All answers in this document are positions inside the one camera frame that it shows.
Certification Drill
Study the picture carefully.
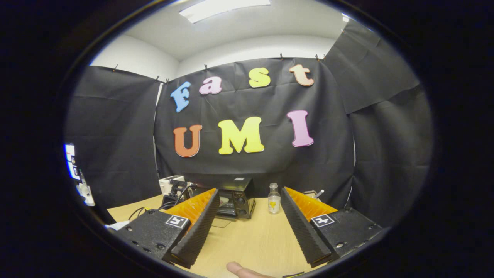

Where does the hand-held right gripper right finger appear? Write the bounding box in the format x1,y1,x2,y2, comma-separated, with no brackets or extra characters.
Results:
280,187,383,268

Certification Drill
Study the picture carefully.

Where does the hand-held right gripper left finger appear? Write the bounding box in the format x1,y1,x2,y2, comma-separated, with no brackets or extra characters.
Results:
115,188,220,269

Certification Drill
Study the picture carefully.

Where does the black electric oven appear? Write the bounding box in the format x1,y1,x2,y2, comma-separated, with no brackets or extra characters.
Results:
185,178,256,229

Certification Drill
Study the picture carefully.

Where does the white toaster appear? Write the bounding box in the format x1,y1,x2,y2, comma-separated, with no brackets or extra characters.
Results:
159,176,185,195

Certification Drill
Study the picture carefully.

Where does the clear glass bottle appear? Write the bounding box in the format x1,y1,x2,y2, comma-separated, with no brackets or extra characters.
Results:
268,183,281,215

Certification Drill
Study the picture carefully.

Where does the black backdrop cloth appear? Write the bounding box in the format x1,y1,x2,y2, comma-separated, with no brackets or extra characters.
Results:
64,19,433,228

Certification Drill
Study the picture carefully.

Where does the white equipment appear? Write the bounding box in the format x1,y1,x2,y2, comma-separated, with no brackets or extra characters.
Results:
76,181,96,207

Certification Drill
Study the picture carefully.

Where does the lit display screen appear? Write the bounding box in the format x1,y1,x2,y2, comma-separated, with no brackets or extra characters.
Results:
64,143,80,180

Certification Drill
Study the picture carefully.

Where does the large ceiling light panel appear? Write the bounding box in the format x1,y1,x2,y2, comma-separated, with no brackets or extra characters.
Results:
179,0,271,24

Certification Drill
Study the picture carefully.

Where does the black cable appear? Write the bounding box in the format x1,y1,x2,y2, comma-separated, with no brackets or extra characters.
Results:
127,206,156,221

